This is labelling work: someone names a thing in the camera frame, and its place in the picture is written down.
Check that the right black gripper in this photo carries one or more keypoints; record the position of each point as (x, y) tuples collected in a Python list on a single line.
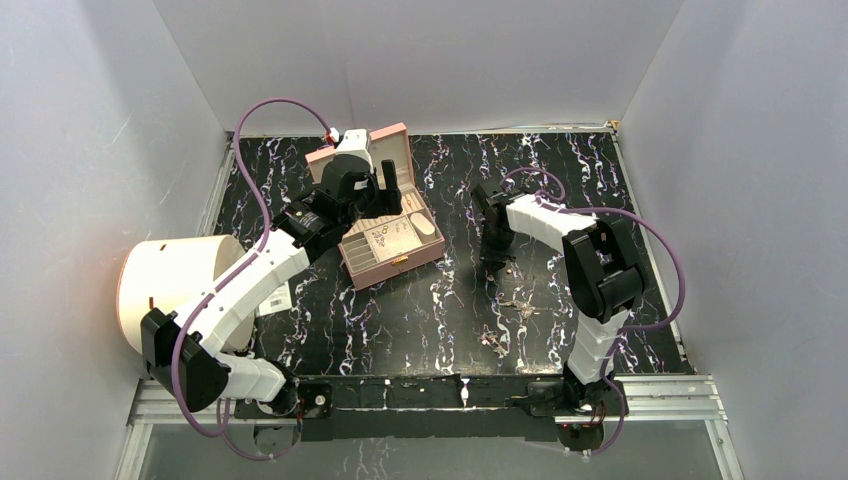
[(494, 260)]

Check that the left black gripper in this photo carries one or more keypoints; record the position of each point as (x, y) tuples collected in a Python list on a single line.
[(386, 202)]

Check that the pink jewelry box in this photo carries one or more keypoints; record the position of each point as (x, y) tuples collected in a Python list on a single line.
[(377, 249)]

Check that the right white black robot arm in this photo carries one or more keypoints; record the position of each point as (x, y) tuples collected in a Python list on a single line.
[(605, 277)]

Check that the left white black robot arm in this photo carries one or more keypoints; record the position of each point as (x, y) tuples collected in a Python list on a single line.
[(185, 350)]

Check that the gold pendant jewelry cluster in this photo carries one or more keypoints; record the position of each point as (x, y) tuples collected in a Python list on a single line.
[(497, 341)]

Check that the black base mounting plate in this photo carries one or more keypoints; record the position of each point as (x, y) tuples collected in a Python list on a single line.
[(536, 407)]

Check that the white cylindrical bucket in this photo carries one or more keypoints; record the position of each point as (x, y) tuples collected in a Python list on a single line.
[(165, 274)]

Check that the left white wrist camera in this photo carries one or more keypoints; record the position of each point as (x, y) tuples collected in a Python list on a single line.
[(356, 143)]

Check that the aluminium frame rail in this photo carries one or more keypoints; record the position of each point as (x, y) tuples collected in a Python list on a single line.
[(646, 397)]

